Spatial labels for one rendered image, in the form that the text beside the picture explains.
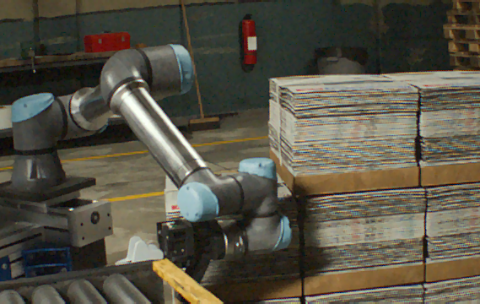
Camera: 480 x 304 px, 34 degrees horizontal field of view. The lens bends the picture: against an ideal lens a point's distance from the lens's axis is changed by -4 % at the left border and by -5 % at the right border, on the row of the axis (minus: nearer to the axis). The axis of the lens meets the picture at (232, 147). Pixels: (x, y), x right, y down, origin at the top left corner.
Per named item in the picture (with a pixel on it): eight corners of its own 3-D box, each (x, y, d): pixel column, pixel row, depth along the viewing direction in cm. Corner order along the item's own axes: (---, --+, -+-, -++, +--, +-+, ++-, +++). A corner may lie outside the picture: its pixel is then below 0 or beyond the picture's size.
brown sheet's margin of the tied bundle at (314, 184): (283, 181, 192) (282, 162, 191) (399, 171, 195) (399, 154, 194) (294, 196, 177) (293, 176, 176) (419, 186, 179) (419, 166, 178)
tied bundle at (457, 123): (375, 159, 216) (374, 73, 212) (474, 151, 219) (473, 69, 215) (421, 189, 179) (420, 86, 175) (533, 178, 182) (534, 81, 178)
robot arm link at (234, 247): (230, 252, 169) (246, 262, 161) (209, 255, 167) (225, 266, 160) (229, 217, 168) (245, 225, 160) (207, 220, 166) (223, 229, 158)
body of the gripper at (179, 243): (152, 222, 161) (208, 214, 166) (155, 263, 162) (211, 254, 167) (164, 231, 154) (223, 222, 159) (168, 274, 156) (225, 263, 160)
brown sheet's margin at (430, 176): (376, 156, 216) (376, 140, 215) (473, 149, 219) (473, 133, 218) (422, 186, 179) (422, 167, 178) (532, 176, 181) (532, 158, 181)
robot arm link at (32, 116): (6, 147, 211) (2, 97, 209) (49, 140, 220) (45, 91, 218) (25, 152, 202) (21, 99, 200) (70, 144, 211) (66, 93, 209)
